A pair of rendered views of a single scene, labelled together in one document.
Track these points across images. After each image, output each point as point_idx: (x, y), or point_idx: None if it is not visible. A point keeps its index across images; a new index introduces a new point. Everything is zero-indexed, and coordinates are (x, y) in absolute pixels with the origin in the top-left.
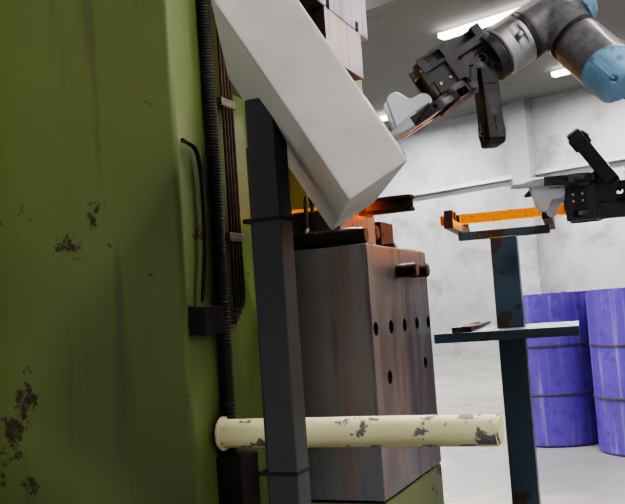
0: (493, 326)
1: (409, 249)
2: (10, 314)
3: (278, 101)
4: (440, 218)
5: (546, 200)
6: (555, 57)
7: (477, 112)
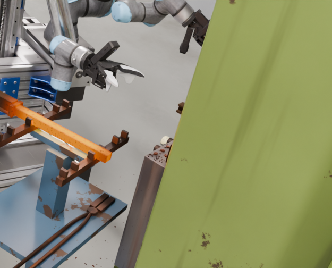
0: (32, 242)
1: (161, 149)
2: None
3: None
4: (111, 153)
5: (127, 77)
6: (168, 14)
7: (189, 41)
